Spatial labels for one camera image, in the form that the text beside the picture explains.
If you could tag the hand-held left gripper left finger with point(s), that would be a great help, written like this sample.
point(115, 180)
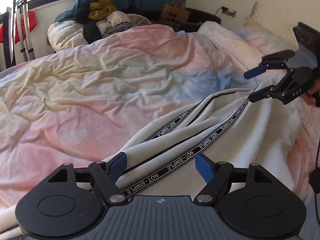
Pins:
point(119, 164)

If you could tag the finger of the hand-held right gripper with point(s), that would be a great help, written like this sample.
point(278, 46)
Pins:
point(262, 94)
point(252, 74)

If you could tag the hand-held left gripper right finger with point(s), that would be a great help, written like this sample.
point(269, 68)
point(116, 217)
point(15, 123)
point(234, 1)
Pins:
point(203, 167)

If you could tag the white pants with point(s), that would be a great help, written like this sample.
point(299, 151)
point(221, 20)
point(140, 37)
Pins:
point(225, 140)

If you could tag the person's right hand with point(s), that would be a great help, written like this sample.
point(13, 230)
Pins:
point(312, 100)

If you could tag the pastel pillow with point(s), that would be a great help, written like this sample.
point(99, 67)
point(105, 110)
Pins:
point(270, 41)

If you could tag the cream textured headboard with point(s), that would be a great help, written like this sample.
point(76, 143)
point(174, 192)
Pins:
point(272, 17)

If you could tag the black padded chair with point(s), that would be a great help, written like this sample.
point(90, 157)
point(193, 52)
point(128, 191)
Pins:
point(205, 17)

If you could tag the pastel duvet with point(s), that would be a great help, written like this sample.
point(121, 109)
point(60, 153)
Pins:
point(87, 92)

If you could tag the brown paper bag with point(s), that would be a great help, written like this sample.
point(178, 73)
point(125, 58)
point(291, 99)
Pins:
point(175, 13)

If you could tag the grey garment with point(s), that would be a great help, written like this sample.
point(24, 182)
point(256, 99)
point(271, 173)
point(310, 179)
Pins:
point(142, 20)

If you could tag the dark garment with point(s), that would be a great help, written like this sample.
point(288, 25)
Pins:
point(91, 31)

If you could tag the white quilt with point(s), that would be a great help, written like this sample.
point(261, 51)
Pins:
point(65, 35)

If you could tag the white shirt purple print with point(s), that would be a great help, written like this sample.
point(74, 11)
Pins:
point(117, 22)

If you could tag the mustard yellow garment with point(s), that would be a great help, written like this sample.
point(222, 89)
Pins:
point(100, 8)

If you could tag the garment steamer stand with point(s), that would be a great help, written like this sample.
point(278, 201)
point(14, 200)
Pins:
point(21, 30)

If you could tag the red garment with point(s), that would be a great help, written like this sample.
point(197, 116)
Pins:
point(31, 21)

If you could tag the wall charger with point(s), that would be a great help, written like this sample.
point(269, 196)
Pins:
point(228, 11)

